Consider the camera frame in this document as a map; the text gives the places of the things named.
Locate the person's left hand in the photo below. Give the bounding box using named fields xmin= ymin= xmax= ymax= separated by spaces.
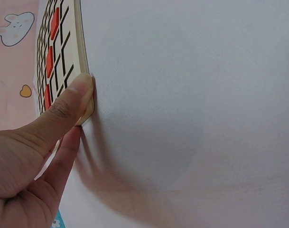
xmin=0 ymin=73 xmax=95 ymax=228

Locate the white book with black-red pattern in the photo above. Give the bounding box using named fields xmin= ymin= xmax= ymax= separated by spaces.
xmin=33 ymin=0 xmax=95 ymax=181

